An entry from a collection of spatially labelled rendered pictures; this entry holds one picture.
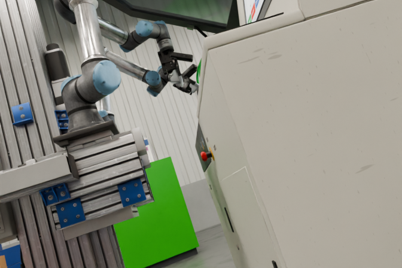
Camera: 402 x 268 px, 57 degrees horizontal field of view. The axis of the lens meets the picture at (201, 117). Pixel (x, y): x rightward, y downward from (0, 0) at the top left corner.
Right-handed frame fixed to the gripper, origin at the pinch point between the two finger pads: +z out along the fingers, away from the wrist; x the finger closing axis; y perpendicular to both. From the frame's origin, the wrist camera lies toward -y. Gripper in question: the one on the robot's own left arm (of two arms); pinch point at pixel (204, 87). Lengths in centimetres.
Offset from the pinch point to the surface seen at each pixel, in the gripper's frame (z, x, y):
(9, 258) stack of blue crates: -408, -219, 425
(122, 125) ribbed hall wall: -490, -400, 160
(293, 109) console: 93, 84, -5
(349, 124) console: 102, 78, -7
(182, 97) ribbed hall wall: -444, -487, 48
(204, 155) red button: 53, 47, 21
